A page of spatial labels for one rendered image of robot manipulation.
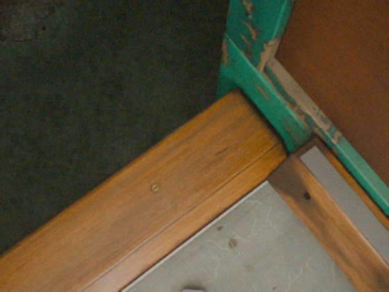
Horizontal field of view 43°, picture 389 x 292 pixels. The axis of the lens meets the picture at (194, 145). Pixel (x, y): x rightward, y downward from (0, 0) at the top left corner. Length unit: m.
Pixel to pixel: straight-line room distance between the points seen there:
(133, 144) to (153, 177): 0.82
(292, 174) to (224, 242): 0.14
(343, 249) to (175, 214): 0.20
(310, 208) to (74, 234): 0.27
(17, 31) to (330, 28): 1.30
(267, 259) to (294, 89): 0.22
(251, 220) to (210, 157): 0.09
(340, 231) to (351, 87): 0.16
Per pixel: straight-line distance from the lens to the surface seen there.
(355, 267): 0.56
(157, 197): 0.60
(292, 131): 0.59
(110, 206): 0.61
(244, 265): 0.62
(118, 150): 1.42
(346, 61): 0.44
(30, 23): 1.64
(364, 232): 0.53
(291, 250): 0.63
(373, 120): 0.46
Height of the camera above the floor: 1.36
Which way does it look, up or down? 74 degrees down
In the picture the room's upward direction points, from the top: 2 degrees clockwise
